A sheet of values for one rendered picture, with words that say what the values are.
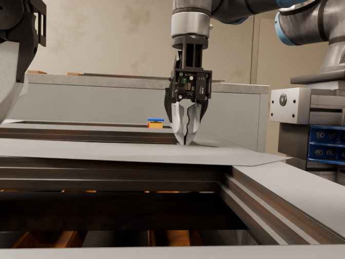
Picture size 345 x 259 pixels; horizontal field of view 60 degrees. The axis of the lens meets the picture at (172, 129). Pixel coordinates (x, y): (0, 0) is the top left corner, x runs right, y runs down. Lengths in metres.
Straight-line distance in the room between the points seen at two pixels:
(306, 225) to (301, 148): 0.59
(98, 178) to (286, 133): 0.60
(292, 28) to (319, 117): 0.30
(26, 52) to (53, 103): 1.03
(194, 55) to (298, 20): 0.49
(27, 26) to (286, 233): 0.31
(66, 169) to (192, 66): 0.28
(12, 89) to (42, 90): 1.03
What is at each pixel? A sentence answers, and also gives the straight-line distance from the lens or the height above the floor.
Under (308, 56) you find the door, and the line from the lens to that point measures 4.40.
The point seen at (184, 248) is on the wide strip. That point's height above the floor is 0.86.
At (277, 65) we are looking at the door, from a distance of 4.15.
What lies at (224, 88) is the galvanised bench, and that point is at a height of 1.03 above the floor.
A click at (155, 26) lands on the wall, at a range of 3.77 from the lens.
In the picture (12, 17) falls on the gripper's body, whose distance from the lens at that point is 0.35.
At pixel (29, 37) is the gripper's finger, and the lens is 0.35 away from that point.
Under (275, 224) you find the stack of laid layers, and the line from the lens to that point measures 0.28.
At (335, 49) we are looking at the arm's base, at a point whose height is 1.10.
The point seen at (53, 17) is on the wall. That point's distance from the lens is 3.81.
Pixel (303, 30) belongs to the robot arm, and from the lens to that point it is 0.99.
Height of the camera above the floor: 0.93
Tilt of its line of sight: 4 degrees down
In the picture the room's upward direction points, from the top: 2 degrees clockwise
